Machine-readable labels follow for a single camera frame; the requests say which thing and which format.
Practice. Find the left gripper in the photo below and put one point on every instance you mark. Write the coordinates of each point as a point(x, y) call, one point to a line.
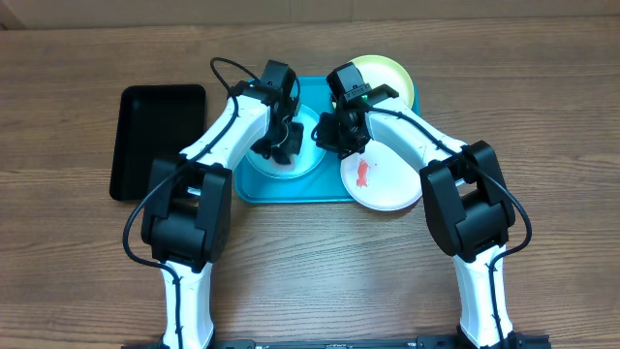
point(292, 149)

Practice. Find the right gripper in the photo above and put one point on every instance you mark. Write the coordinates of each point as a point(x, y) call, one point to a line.
point(326, 142)

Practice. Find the light blue plate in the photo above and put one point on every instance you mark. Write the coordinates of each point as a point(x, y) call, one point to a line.
point(307, 160)

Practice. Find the white plate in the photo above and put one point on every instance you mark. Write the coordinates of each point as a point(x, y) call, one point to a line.
point(380, 179)

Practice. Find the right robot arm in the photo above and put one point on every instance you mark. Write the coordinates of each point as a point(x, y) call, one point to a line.
point(467, 207)

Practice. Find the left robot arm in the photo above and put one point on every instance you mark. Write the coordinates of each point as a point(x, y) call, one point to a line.
point(187, 209)

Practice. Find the teal plastic tray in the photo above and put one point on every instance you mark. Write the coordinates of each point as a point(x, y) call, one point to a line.
point(321, 185)

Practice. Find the black water tray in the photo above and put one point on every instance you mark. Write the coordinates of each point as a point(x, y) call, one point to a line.
point(154, 121)

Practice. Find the yellow plate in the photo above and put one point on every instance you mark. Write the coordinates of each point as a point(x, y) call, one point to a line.
point(377, 70)

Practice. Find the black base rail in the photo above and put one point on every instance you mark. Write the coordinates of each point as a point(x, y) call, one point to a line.
point(445, 341)

